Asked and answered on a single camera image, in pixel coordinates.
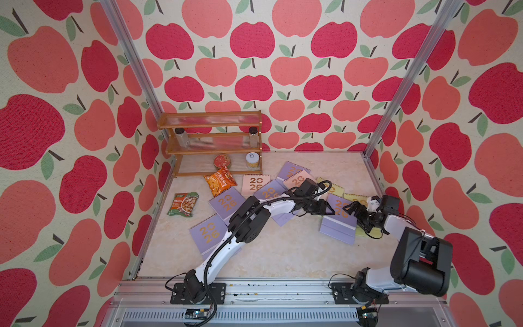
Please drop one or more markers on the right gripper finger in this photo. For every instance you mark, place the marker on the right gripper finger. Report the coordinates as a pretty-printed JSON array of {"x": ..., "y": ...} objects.
[
  {"x": 354, "y": 215},
  {"x": 355, "y": 205}
]

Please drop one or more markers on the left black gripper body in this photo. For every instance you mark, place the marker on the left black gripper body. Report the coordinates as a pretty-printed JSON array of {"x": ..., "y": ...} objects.
[{"x": 311, "y": 205}]

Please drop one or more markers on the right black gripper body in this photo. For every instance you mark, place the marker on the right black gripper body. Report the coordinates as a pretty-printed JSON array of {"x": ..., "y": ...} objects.
[{"x": 365, "y": 219}]

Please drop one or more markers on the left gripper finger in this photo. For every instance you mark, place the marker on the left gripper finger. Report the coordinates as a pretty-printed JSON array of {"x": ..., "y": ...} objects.
[
  {"x": 332, "y": 202},
  {"x": 331, "y": 212}
]

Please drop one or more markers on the pink calendar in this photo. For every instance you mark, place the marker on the pink calendar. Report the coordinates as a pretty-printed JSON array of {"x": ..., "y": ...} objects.
[
  {"x": 253, "y": 182},
  {"x": 297, "y": 179}
]

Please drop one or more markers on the purple calendar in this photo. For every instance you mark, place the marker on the purple calendar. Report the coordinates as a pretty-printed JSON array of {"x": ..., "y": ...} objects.
[
  {"x": 273, "y": 196},
  {"x": 338, "y": 227},
  {"x": 208, "y": 234},
  {"x": 227, "y": 203},
  {"x": 289, "y": 169}
]

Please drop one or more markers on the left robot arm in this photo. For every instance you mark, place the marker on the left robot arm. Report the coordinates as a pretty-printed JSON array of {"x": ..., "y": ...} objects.
[{"x": 247, "y": 223}]

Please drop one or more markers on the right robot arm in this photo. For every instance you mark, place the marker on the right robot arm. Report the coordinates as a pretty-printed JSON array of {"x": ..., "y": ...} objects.
[{"x": 421, "y": 262}]

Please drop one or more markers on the yellow-green calendar right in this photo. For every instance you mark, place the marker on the yellow-green calendar right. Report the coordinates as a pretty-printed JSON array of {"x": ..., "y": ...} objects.
[{"x": 359, "y": 232}]

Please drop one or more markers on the yellow-green calendar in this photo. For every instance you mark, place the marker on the yellow-green calendar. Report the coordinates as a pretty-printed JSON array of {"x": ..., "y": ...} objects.
[
  {"x": 337, "y": 190},
  {"x": 359, "y": 232}
]

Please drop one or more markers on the yellow-green calendar back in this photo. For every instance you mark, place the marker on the yellow-green calendar back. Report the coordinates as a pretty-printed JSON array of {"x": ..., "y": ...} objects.
[{"x": 337, "y": 190}]

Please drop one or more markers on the purple calendar back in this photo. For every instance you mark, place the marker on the purple calendar back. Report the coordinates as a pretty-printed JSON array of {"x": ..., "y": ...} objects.
[{"x": 289, "y": 169}]

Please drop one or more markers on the yellow pull-tab can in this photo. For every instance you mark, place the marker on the yellow pull-tab can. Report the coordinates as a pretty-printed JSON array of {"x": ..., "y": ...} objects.
[{"x": 253, "y": 160}]

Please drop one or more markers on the right glass spice jar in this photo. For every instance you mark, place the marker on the right glass spice jar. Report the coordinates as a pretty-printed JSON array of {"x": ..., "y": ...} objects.
[{"x": 254, "y": 137}]

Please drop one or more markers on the glass spice jar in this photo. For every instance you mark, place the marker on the glass spice jar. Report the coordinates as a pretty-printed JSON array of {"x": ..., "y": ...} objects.
[
  {"x": 254, "y": 137},
  {"x": 182, "y": 137}
]

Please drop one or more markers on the orange snack bag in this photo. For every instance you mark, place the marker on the orange snack bag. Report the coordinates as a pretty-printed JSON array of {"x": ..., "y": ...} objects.
[{"x": 220, "y": 181}]

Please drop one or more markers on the red round tin can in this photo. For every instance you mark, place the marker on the red round tin can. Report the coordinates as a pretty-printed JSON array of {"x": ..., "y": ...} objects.
[{"x": 222, "y": 160}]

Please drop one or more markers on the wooden three-tier shelf rack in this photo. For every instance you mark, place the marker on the wooden three-tier shelf rack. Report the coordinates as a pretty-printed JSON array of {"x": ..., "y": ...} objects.
[{"x": 211, "y": 134}]

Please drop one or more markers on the green snack bag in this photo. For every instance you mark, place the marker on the green snack bag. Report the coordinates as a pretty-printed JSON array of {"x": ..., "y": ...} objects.
[{"x": 183, "y": 204}]

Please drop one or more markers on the left glass spice jar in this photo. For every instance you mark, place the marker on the left glass spice jar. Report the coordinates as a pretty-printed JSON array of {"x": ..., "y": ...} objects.
[{"x": 182, "y": 137}]

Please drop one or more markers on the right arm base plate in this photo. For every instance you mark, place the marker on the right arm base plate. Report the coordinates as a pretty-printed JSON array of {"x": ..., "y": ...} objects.
[{"x": 349, "y": 294}]

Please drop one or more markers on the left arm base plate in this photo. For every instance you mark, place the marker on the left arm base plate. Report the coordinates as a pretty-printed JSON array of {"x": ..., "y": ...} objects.
[{"x": 182, "y": 295}]

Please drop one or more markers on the front aluminium rail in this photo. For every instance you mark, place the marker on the front aluminium rail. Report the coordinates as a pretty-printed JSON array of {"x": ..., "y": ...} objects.
[{"x": 271, "y": 302}]

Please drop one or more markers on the right aluminium frame post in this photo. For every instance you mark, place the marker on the right aluminium frame post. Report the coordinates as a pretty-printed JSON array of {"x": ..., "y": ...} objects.
[{"x": 435, "y": 33}]

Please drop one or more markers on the aluminium frame post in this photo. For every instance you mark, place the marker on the aluminium frame post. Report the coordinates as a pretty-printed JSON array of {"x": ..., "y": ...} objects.
[
  {"x": 435, "y": 33},
  {"x": 119, "y": 26}
]

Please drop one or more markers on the left aluminium frame post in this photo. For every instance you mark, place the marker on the left aluminium frame post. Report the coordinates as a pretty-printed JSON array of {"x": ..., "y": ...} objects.
[{"x": 119, "y": 26}]

